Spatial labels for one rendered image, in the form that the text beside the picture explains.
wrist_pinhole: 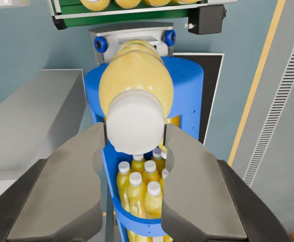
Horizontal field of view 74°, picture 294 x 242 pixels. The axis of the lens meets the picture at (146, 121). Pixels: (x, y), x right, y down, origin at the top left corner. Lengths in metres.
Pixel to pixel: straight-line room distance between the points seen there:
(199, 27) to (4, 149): 0.71
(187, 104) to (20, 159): 0.53
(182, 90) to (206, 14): 0.28
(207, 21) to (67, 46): 1.19
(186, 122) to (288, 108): 2.08
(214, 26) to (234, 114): 1.56
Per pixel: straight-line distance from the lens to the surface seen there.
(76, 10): 0.67
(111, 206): 1.97
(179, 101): 0.39
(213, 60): 1.61
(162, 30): 0.65
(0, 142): 0.84
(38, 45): 1.67
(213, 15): 0.62
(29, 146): 0.76
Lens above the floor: 1.56
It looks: 59 degrees down
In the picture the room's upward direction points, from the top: 164 degrees clockwise
